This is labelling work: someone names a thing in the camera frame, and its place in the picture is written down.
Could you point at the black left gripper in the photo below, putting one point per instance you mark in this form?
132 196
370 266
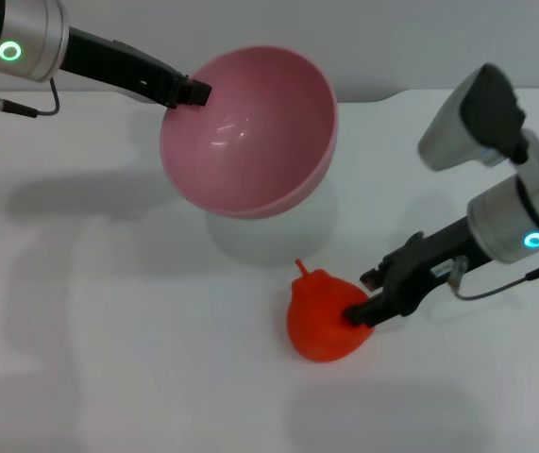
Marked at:
118 68

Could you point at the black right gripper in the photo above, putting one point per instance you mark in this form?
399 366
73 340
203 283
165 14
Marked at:
429 264

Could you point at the orange toy tangerine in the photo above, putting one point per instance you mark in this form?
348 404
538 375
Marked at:
321 321

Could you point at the pink plastic bowl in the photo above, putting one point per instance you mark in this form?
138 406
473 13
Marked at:
250 141

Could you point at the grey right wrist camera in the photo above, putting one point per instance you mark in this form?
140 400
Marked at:
467 127

